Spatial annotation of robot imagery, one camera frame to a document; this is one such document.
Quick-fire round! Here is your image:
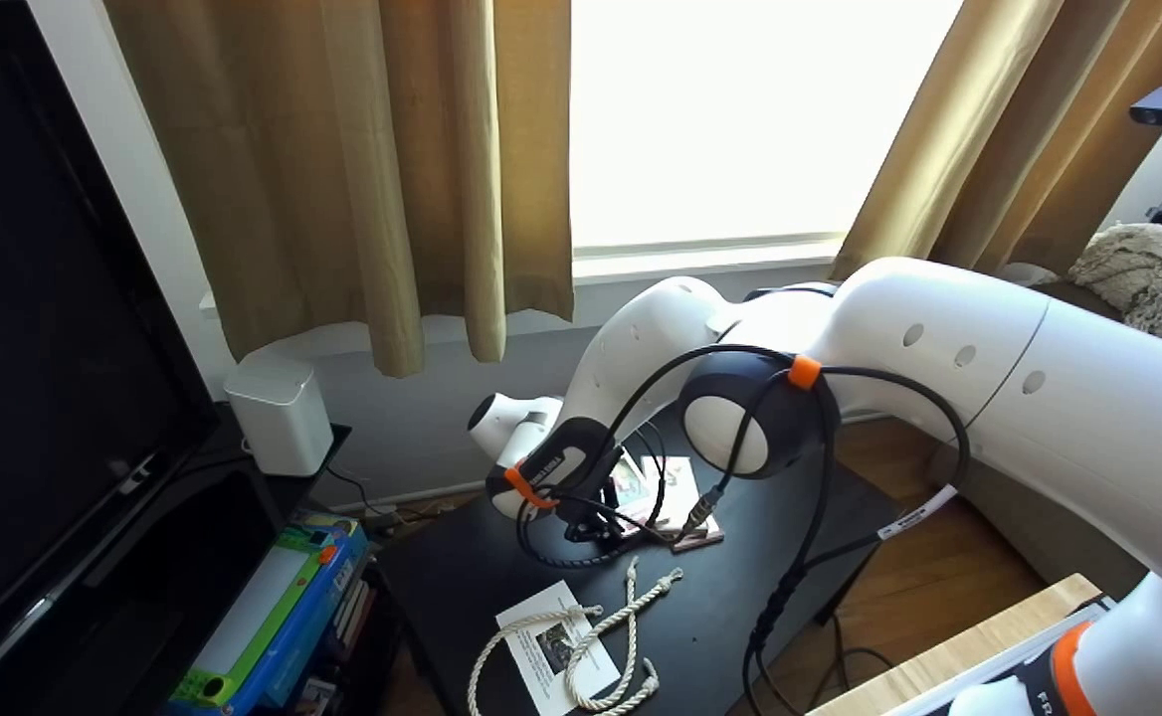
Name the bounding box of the black television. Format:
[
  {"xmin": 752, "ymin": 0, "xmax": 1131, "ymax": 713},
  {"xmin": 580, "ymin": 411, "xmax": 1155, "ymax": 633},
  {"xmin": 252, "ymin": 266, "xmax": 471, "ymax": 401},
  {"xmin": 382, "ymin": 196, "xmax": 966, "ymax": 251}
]
[{"xmin": 0, "ymin": 0, "xmax": 222, "ymax": 668}]

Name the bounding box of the narrow tan curtain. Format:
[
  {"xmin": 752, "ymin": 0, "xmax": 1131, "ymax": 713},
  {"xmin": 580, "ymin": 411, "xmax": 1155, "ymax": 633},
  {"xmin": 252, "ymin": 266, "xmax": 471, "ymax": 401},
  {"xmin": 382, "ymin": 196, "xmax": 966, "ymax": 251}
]
[{"xmin": 830, "ymin": 0, "xmax": 1162, "ymax": 283}]

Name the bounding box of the blue board game box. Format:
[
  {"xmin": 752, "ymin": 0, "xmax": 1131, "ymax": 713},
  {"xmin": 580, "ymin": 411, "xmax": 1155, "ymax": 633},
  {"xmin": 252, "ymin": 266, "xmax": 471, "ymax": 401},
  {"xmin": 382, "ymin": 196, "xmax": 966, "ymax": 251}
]
[{"xmin": 227, "ymin": 518, "xmax": 382, "ymax": 716}]

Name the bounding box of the black television stand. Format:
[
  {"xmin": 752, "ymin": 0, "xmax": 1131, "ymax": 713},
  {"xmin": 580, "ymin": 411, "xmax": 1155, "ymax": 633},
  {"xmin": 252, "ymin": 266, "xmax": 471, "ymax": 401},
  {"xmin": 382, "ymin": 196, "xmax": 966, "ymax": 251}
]
[{"xmin": 0, "ymin": 404, "xmax": 401, "ymax": 716}]

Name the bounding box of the wide tan curtain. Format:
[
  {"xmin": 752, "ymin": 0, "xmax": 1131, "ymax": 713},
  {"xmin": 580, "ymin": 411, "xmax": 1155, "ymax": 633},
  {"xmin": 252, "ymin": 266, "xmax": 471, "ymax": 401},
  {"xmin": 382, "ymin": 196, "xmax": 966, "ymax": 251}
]
[{"xmin": 98, "ymin": 0, "xmax": 580, "ymax": 383}]

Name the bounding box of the white rope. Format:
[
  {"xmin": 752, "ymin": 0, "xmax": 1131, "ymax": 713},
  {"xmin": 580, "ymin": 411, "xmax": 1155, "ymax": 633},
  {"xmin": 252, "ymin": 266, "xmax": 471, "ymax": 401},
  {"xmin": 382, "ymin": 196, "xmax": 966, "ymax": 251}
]
[{"xmin": 463, "ymin": 559, "xmax": 687, "ymax": 716}]

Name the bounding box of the white book with small figure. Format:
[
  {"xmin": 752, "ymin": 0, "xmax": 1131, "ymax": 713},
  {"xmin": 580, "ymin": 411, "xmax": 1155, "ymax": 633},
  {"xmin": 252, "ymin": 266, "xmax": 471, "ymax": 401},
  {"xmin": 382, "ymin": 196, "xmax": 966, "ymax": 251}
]
[{"xmin": 663, "ymin": 497, "xmax": 730, "ymax": 552}]

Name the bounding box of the light wooden mounting board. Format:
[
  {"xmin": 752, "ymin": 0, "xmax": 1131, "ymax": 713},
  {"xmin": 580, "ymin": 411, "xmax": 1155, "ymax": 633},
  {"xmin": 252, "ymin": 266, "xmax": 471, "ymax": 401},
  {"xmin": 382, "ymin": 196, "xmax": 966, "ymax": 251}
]
[{"xmin": 805, "ymin": 567, "xmax": 1110, "ymax": 716}]

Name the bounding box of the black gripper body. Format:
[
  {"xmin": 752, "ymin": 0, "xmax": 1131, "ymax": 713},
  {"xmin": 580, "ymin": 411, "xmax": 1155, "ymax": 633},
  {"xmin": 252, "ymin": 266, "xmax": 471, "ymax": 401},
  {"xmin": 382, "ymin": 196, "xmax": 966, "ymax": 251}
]
[{"xmin": 521, "ymin": 417, "xmax": 627, "ymax": 537}]

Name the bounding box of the thin black floor cable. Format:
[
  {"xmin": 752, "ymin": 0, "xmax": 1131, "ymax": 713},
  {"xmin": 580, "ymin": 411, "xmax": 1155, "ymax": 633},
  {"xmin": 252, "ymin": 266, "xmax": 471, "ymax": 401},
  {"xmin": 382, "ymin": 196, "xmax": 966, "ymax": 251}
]
[{"xmin": 322, "ymin": 456, "xmax": 401, "ymax": 525}]

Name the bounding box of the white box device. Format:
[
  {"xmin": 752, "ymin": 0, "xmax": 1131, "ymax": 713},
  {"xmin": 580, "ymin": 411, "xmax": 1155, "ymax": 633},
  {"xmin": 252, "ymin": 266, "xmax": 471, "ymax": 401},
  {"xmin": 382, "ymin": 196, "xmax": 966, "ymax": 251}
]
[{"xmin": 220, "ymin": 351, "xmax": 344, "ymax": 482}]

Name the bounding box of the grey fuzzy blanket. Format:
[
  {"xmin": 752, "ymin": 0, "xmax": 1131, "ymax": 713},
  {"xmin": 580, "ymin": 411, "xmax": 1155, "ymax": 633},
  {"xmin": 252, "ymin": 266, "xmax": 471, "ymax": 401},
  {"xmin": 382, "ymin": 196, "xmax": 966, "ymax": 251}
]
[{"xmin": 1066, "ymin": 217, "xmax": 1162, "ymax": 365}]

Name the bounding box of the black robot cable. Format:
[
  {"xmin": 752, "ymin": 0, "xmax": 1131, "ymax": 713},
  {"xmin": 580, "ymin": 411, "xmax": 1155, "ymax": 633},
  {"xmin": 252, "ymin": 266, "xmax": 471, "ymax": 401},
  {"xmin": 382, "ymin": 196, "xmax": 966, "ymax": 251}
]
[{"xmin": 511, "ymin": 343, "xmax": 974, "ymax": 716}]

